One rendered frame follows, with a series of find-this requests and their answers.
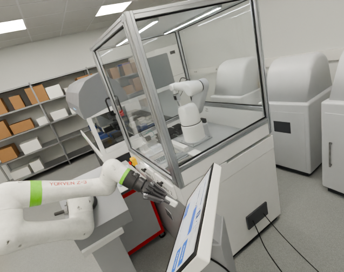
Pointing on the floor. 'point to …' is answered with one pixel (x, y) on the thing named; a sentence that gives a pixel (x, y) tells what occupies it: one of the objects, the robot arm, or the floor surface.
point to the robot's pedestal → (110, 253)
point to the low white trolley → (139, 219)
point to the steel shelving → (41, 127)
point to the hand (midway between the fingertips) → (170, 201)
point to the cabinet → (237, 202)
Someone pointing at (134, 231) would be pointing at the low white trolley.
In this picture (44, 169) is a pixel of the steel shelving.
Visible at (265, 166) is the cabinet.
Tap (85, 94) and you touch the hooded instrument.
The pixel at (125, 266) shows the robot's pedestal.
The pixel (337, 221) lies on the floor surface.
